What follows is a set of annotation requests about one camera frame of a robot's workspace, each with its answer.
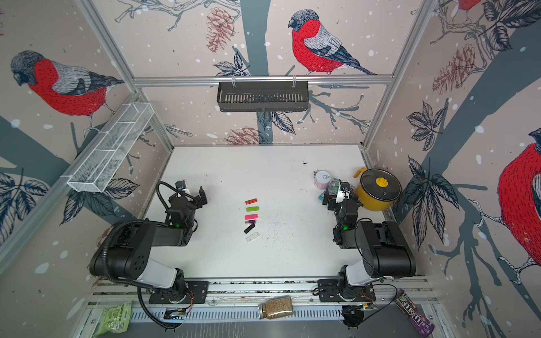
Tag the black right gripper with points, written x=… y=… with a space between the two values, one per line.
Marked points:
x=332 y=206

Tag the black usb drive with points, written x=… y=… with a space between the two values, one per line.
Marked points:
x=249 y=228

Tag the black wire basket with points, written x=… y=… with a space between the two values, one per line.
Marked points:
x=253 y=96

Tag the pink usb drive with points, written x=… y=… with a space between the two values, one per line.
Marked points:
x=251 y=217

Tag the glass jar with grains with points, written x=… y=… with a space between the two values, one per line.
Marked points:
x=276 y=308

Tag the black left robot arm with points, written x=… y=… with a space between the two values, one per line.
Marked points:
x=164 y=293

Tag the yellow toy pot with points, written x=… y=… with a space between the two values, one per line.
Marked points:
x=377 y=188

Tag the green candy packet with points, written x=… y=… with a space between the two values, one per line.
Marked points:
x=330 y=191

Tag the white wire shelf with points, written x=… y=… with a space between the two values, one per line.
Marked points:
x=98 y=169

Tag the clear white usb drive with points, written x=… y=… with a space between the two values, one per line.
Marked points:
x=252 y=237

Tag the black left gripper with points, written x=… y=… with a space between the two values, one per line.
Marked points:
x=197 y=203

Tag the purple candy bar pack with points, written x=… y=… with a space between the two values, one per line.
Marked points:
x=416 y=317

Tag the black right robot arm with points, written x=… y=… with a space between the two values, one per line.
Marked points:
x=384 y=251

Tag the green snack bag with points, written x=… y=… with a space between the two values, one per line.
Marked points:
x=114 y=319

